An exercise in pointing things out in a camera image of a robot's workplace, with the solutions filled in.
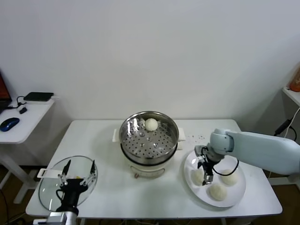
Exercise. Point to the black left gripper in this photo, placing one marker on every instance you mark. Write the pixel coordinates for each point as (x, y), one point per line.
(71, 192)

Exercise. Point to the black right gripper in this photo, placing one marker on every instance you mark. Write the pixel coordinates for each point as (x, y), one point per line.
(208, 167)

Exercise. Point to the white steamed baozi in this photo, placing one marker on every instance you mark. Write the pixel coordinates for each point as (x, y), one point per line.
(230, 179)
(151, 124)
(197, 177)
(218, 192)

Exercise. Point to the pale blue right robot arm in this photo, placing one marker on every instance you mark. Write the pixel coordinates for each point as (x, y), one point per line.
(257, 147)

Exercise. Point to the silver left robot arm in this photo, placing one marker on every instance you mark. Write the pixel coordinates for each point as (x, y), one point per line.
(71, 219)

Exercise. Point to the stainless steel steamer basket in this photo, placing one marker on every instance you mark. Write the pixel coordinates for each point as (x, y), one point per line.
(164, 151)

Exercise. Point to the white round plate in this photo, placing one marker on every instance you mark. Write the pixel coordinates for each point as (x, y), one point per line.
(234, 194)

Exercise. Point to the white electric cooker pot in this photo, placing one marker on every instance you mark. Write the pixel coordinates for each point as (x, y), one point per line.
(145, 170)

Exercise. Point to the white side desk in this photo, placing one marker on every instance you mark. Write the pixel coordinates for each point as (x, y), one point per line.
(28, 124)

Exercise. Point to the small black adapter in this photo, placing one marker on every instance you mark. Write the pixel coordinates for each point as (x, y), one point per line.
(22, 110)

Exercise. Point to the blue computer mouse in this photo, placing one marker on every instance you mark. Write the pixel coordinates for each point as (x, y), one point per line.
(9, 123)

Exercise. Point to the flat black device box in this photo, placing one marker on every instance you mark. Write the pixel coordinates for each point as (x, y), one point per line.
(38, 96)

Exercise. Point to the white side shelf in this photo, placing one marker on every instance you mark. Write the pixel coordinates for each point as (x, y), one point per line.
(293, 96)

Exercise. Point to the orange plastic bag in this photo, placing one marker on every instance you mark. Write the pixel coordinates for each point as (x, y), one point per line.
(295, 83)

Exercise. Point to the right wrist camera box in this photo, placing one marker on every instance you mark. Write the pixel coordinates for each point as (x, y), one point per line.
(199, 150)

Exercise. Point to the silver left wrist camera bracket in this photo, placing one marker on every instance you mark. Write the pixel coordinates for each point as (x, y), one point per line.
(55, 218)

